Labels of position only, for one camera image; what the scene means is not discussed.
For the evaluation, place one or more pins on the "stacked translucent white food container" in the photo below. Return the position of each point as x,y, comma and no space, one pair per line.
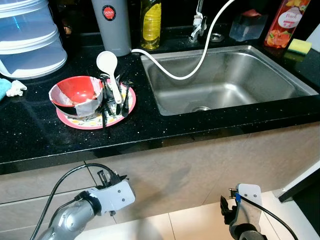
30,45

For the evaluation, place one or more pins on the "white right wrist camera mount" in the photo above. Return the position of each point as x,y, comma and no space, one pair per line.
250,210

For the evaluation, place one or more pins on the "beige cabinet front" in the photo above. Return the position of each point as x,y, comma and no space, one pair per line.
200,165

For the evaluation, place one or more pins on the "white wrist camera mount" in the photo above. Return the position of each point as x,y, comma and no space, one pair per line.
116,197
250,210

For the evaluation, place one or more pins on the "white plastic rice spoon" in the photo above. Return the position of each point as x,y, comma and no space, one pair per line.
107,62

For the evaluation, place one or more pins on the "blue cloth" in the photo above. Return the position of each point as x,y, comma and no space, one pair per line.
4,89

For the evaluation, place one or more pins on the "metal sink drain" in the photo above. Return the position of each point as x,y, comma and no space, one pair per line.
202,108

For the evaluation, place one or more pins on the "chrome sink faucet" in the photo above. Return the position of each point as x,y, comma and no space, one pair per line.
198,24

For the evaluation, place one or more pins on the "red bowl with grey tape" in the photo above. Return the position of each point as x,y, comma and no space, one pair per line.
75,92

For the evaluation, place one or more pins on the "stainless steel sink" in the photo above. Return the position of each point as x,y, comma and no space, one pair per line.
235,82

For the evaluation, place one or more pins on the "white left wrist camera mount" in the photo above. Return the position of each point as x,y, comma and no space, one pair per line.
116,197

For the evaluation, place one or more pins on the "clear plastic soap container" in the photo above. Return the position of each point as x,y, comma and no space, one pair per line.
247,27

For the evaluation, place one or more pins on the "grey jug with red sticker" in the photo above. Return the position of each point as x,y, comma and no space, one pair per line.
112,35

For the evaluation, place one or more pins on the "yellow green sponge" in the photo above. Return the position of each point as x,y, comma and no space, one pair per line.
299,46

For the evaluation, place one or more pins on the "pink rimmed patterned plate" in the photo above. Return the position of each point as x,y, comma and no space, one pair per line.
85,122

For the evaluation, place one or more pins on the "red peach hand soap bottle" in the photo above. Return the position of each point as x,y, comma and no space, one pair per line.
282,25

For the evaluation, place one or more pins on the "black chopstick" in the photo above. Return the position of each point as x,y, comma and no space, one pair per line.
104,117
111,107

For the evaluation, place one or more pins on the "yellow dish soap bottle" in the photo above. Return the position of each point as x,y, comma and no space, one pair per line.
151,25

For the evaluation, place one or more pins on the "white crumpled tissue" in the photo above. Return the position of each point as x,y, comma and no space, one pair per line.
16,88

